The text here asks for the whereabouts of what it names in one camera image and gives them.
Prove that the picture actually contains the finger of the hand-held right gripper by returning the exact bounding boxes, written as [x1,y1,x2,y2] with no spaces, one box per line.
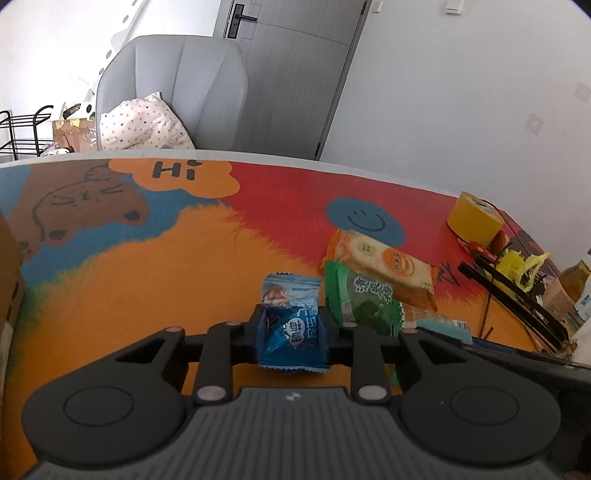
[462,342,591,385]

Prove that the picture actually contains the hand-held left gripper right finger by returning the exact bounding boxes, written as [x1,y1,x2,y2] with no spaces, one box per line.
[323,316,479,405]

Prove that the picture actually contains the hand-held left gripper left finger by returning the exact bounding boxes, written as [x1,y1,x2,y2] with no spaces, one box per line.
[111,306,269,405]

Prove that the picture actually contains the dark blue snack packet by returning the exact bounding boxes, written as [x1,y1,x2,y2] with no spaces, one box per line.
[257,302,329,376]

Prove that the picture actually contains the dark green snack packet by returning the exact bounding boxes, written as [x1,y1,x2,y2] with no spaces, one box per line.
[323,260,406,336]

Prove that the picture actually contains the light blue snack packet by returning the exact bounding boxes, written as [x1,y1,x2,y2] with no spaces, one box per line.
[262,272,322,309]

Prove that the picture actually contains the teal cracker packet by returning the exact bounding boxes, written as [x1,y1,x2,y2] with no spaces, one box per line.
[402,305,474,345]

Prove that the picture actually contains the orange cracker packet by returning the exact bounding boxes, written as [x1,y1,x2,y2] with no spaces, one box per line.
[322,228,440,311]

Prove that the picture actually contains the brown cardboard box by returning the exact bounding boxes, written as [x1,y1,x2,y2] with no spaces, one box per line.
[0,215,26,398]

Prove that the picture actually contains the black clothes hanger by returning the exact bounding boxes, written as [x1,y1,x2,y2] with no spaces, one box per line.
[475,254,571,340]

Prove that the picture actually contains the brown glass bottle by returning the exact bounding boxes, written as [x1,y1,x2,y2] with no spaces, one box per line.
[542,249,591,331]

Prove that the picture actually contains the yellow plastic bag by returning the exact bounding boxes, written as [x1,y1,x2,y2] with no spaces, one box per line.
[496,249,553,294]

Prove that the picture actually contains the colourful printed table mat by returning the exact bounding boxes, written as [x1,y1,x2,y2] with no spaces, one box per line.
[0,158,591,480]

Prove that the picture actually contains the small red toy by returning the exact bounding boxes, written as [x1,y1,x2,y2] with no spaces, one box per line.
[462,231,509,259]

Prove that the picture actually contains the yellow tape roll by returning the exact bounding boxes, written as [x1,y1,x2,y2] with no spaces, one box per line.
[446,191,506,244]

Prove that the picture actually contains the white dotted pillow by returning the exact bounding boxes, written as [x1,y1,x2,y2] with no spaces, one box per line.
[99,91,195,151]

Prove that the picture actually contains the grey armchair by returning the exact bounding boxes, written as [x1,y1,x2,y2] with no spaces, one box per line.
[96,34,247,151]

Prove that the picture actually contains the grey door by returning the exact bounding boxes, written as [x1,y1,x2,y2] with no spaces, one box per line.
[213,0,373,161]

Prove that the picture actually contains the brown paper bag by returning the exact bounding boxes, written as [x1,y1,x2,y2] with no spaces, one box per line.
[52,117,100,153]

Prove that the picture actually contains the black metal rack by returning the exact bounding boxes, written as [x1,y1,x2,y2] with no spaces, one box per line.
[0,105,54,162]

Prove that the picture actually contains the white wooden shelf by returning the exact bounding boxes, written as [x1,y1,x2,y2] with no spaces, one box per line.
[85,0,153,110]

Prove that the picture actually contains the black wire dish rack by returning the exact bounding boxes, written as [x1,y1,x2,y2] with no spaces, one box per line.
[458,262,566,352]

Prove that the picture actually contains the black door handle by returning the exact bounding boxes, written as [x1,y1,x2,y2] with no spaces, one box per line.
[226,4,258,40]

